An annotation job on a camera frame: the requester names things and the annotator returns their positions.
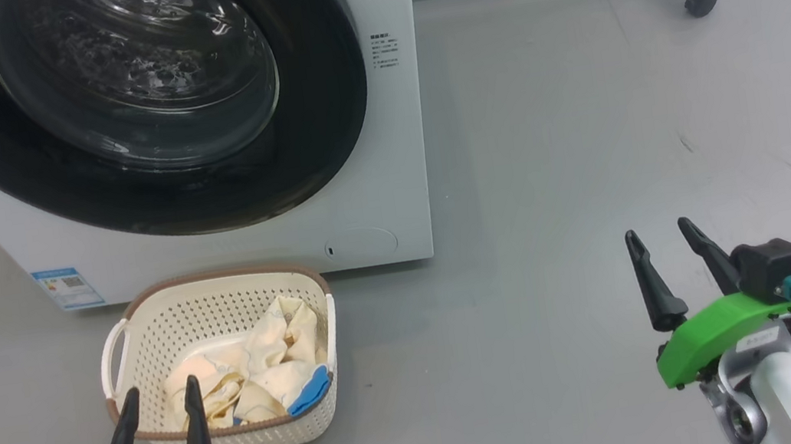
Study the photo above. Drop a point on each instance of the round drain filter cover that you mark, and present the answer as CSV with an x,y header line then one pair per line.
x,y
364,244

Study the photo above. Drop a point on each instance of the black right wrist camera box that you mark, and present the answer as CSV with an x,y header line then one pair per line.
x,y
773,266

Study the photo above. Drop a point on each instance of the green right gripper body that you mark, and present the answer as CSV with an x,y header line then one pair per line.
x,y
721,333

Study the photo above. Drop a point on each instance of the white front-load washing machine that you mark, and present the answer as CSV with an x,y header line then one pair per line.
x,y
393,176

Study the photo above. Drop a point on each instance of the cream perforated laundry basket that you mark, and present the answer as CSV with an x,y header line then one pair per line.
x,y
170,323

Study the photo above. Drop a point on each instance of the cream cloth garment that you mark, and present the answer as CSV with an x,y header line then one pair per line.
x,y
287,330
210,387

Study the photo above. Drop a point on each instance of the black text notice label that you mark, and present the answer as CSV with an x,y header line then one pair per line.
x,y
384,50

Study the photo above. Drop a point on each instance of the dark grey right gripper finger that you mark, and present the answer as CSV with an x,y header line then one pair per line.
x,y
711,255
657,290

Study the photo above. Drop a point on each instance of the blue cloth piece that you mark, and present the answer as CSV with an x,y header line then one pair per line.
x,y
310,393

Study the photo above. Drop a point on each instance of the dark round glass washer door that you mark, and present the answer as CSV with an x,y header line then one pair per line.
x,y
327,146

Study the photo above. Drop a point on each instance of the blue energy label sticker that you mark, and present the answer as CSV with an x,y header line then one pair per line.
x,y
68,287

